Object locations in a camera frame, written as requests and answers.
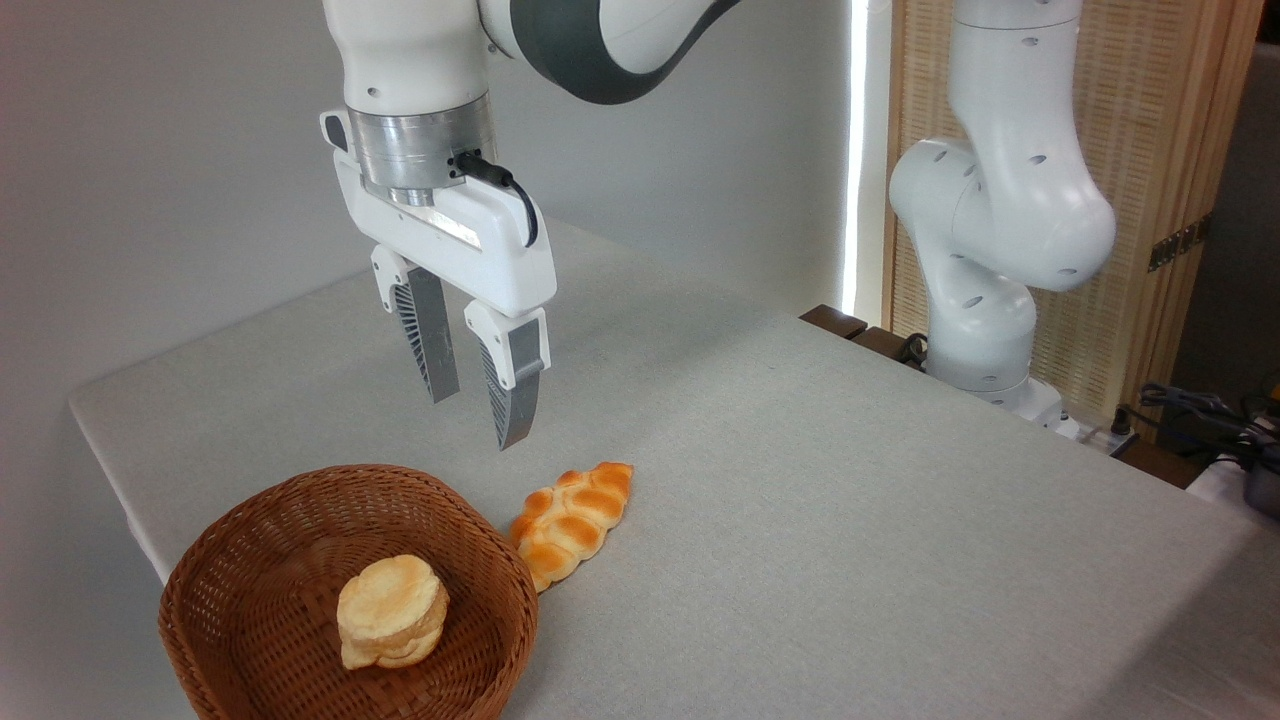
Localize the metal screen hinge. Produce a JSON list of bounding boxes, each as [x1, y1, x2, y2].
[[1147, 214, 1212, 273]]

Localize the dark wooden block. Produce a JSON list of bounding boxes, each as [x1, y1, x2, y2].
[[799, 304, 869, 342], [851, 326, 929, 369]]

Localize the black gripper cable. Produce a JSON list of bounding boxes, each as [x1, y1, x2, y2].
[[449, 150, 540, 249]]

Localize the brown wicker basket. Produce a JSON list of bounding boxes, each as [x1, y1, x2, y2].
[[158, 464, 541, 720]]

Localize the black cable bundle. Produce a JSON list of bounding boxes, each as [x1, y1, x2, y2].
[[1138, 382, 1280, 473]]

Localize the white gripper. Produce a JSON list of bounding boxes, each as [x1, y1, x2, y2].
[[320, 108, 558, 452]]

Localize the braided golden bread loaf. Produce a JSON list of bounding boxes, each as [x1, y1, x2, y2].
[[508, 461, 636, 594]]

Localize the wooden bamboo folding screen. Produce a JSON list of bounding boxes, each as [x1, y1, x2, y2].
[[882, 0, 1267, 441]]

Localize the round pale bread bun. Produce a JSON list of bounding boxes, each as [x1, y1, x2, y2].
[[336, 554, 451, 671]]

